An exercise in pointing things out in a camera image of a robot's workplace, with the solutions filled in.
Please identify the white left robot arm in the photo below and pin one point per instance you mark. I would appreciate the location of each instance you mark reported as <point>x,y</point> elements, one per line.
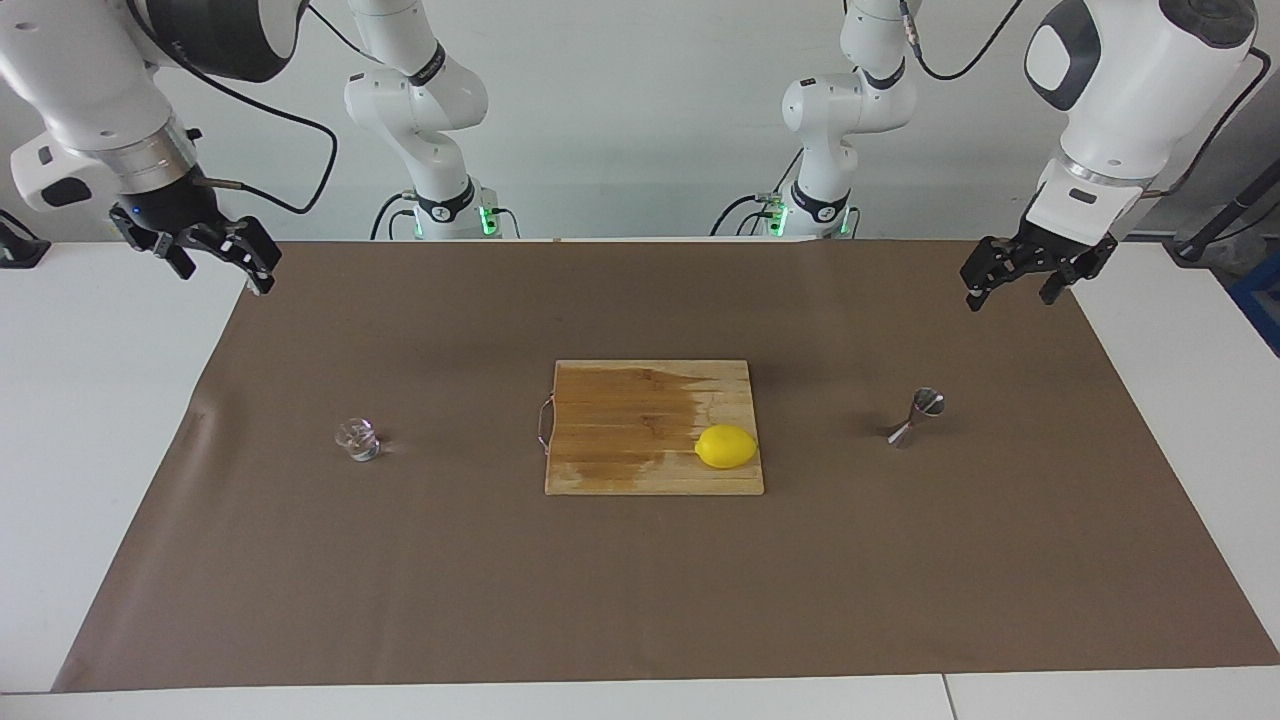
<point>1130,80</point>

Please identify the yellow lemon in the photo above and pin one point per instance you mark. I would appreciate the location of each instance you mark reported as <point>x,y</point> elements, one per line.
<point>726,447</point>

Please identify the black clamp mount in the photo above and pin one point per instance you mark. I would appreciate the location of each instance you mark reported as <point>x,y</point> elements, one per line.
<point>20,250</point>

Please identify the wooden cutting board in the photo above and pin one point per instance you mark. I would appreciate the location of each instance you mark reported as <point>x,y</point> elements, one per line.
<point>620,440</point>

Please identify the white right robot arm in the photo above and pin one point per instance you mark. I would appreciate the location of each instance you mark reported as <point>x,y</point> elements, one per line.
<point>80,80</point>

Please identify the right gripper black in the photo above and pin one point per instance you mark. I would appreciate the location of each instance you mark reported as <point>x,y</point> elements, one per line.
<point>170,205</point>

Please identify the blue crate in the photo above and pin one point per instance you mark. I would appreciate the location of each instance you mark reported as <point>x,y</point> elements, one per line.
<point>1262,300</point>

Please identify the small clear glass cup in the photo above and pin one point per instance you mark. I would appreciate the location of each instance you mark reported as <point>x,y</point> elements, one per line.
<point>358,442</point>

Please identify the steel double jigger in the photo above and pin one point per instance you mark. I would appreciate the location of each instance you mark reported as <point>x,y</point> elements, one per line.
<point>930,403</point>

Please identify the black tripod stand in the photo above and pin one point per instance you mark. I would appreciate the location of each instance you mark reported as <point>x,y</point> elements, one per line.
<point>1190,245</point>

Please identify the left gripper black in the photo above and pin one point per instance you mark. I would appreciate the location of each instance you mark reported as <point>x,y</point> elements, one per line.
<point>1065,240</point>

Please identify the brown paper table mat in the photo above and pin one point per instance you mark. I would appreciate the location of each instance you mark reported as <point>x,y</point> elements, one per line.
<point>640,580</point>

